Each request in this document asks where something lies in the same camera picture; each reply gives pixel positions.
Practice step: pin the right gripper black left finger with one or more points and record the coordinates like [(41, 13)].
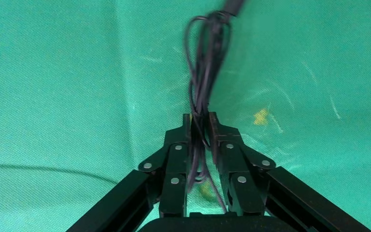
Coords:
[(172, 160)]

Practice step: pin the green table cloth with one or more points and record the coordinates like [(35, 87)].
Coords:
[(60, 96)]

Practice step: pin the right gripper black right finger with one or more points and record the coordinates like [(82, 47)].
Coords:
[(233, 160)]

